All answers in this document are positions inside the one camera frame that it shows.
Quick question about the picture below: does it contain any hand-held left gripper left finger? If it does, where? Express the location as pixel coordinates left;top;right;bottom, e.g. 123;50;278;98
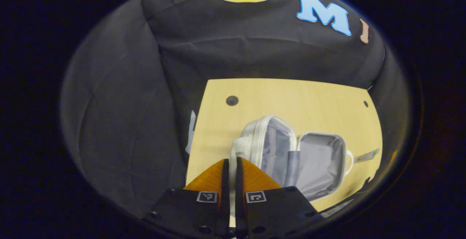
143;158;230;239

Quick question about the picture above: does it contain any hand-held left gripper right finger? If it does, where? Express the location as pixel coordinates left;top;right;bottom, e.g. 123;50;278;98
235;157;325;239

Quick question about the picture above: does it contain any white suitcase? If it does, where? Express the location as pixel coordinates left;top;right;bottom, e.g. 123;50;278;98
229;114;354;218

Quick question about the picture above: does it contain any black backdrop cloth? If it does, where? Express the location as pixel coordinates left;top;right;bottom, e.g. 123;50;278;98
60;0;410;219

